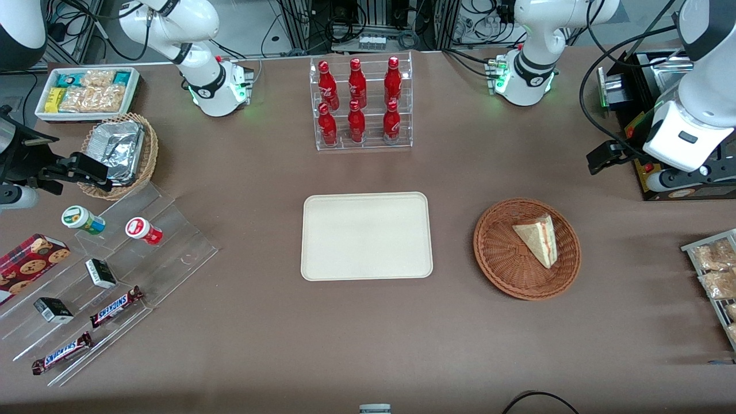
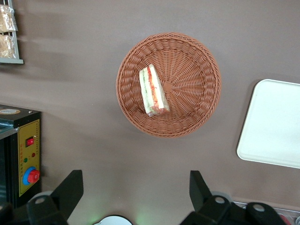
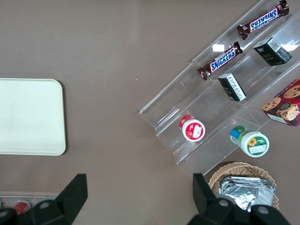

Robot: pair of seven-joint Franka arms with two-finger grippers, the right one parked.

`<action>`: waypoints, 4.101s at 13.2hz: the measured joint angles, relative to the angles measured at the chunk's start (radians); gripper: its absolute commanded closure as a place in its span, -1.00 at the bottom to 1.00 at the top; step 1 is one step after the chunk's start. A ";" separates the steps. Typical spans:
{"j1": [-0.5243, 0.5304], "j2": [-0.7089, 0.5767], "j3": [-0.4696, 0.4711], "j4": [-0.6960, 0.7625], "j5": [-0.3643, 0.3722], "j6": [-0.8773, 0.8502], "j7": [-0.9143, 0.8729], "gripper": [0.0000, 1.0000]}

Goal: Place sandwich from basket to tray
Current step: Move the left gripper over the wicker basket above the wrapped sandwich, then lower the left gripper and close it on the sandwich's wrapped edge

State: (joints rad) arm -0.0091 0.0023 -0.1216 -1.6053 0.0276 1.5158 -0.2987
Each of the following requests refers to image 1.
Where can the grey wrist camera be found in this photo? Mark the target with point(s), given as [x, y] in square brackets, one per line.
[656, 183]
[16, 198]

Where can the yellow snack packet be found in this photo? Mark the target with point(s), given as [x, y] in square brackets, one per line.
[54, 100]

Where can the green lid cup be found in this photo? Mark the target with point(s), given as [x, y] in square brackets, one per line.
[80, 219]

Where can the red lid cup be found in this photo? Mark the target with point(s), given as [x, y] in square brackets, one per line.
[141, 230]

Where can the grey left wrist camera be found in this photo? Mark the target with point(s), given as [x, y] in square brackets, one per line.
[656, 183]

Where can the black equipment box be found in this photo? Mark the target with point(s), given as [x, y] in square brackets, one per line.
[647, 63]

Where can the clear acrylic stepped display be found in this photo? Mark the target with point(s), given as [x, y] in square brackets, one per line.
[172, 253]

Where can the red plaid cookie box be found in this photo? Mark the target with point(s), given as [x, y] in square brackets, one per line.
[29, 261]

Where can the metal equipment rack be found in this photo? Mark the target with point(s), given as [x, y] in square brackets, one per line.
[322, 23]

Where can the teal snack packet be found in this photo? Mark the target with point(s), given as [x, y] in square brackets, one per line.
[67, 79]
[122, 77]

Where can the white power strip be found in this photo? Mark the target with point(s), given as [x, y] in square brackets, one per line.
[372, 42]

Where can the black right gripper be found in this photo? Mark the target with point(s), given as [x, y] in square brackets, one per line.
[23, 163]

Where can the tan wicker basket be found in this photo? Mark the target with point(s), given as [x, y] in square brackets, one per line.
[150, 149]

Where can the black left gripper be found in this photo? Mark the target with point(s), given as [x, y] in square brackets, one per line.
[624, 150]

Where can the small clear cracker bag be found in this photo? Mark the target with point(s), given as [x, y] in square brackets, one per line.
[98, 78]

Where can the brown wicker basket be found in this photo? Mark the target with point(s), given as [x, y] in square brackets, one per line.
[500, 253]

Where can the aluminium foil container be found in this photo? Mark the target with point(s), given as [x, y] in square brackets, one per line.
[115, 146]

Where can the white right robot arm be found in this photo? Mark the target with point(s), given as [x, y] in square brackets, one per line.
[201, 23]

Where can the red cola bottle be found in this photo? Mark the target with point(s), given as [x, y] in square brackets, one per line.
[328, 86]
[393, 83]
[356, 125]
[391, 123]
[357, 85]
[328, 127]

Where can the clear acrylic bottle rack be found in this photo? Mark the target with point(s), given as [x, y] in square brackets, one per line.
[371, 145]

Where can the white snack bin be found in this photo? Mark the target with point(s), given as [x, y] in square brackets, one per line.
[41, 114]

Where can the cream plastic tray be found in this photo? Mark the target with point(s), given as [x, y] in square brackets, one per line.
[365, 237]

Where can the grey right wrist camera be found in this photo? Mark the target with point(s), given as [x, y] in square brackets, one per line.
[16, 198]

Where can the clear bag of crackers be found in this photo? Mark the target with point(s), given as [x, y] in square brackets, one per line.
[720, 284]
[731, 311]
[716, 256]
[732, 333]

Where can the triangle sandwich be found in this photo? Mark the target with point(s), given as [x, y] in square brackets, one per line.
[539, 240]

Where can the large clear cracker bag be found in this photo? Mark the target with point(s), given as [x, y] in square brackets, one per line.
[92, 99]

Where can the small black box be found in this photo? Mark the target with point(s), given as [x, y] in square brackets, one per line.
[53, 310]
[100, 273]

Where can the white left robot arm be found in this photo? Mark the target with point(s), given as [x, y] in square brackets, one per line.
[535, 34]

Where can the Snickers bar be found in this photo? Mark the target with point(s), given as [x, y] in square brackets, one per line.
[62, 353]
[115, 307]

